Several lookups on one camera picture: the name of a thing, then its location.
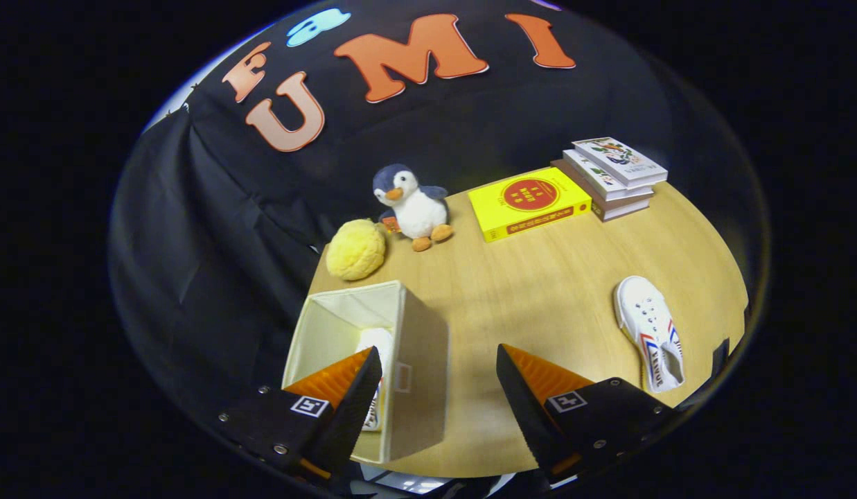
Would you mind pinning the white illustrated cover book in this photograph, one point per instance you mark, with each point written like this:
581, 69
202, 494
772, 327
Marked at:
619, 163

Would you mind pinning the brown cover book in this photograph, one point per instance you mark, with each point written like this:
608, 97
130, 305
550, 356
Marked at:
622, 209

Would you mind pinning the brown fabric storage box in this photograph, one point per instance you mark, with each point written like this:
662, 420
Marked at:
425, 346

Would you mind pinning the dark table edge bracket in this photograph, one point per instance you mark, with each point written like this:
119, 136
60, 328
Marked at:
719, 360

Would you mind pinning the penguin plush toy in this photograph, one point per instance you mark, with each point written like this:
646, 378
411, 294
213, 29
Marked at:
418, 208

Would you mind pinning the thick yellow book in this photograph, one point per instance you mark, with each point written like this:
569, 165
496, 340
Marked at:
497, 204

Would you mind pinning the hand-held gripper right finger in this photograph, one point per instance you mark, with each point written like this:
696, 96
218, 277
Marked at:
525, 409

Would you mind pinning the white canvas shoe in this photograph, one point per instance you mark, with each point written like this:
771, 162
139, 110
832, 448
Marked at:
376, 341
639, 305

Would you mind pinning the yellow bumpy plush ball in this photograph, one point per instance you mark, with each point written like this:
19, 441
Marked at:
355, 251

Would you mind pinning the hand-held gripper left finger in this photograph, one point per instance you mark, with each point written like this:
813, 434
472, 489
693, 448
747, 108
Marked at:
355, 409

